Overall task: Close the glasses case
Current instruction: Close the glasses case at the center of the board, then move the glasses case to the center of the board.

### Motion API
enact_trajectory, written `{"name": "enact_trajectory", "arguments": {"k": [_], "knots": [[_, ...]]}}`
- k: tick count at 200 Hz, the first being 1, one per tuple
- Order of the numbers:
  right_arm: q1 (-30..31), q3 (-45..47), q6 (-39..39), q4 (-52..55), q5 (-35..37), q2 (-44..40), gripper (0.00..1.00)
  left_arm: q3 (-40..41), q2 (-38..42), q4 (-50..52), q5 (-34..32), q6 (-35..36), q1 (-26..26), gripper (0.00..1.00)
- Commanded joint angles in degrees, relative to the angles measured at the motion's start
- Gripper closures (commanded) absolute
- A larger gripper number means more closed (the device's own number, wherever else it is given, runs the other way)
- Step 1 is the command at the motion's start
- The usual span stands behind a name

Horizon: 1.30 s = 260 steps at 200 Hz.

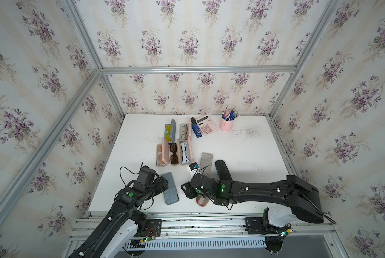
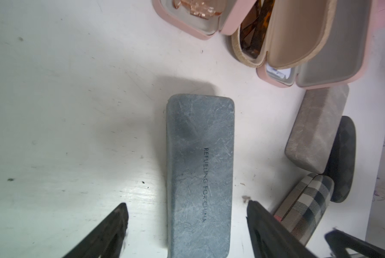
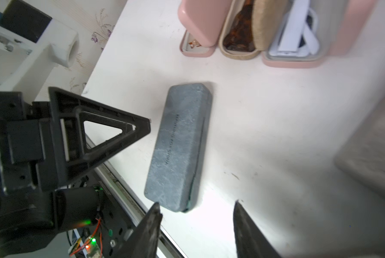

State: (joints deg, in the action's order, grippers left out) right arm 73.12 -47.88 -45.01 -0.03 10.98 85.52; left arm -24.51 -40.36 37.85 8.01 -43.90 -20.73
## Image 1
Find aluminium rail frame front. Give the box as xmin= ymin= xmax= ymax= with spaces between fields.
xmin=60 ymin=211 xmax=350 ymax=258

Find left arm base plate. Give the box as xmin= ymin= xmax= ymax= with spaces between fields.
xmin=134 ymin=219 xmax=162 ymax=237

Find brown sunglasses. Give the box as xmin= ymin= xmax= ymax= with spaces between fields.
xmin=169 ymin=142 xmax=180 ymax=164

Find pink pen cup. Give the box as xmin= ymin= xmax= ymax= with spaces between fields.
xmin=219 ymin=119 xmax=234 ymax=132

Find pink calculator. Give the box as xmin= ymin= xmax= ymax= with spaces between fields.
xmin=196 ymin=115 xmax=218 ymax=135

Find brown frame glasses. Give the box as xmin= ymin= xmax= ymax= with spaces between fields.
xmin=180 ymin=124 xmax=188 ymax=141

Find teal glasses case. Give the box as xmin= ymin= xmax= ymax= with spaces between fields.
xmin=162 ymin=172 xmax=179 ymax=205

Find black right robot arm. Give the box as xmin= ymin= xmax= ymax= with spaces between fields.
xmin=181 ymin=174 xmax=324 ymax=224

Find plaid glasses case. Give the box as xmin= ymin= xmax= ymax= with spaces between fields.
xmin=196 ymin=196 xmax=210 ymax=207

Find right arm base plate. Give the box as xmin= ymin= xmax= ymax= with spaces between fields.
xmin=245 ymin=217 xmax=291 ymax=236

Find black tan glasses case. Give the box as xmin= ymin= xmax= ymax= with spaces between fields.
xmin=215 ymin=160 xmax=232 ymax=181

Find pink grey case back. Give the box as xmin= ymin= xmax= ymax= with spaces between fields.
xmin=179 ymin=118 xmax=192 ymax=141

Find pink case white glasses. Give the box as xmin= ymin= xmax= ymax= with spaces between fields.
xmin=180 ymin=137 xmax=194 ymax=166

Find grey glasses case red glasses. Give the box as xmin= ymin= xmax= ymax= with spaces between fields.
xmin=200 ymin=153 xmax=213 ymax=177

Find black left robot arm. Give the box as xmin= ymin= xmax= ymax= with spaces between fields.
xmin=69 ymin=166 xmax=169 ymax=258

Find white black sunglasses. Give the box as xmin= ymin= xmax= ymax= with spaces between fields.
xmin=181 ymin=142 xmax=190 ymax=164

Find blue stapler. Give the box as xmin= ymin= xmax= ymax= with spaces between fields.
xmin=191 ymin=117 xmax=202 ymax=138

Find grey case yellow lining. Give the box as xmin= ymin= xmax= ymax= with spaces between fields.
xmin=164 ymin=119 xmax=176 ymax=143

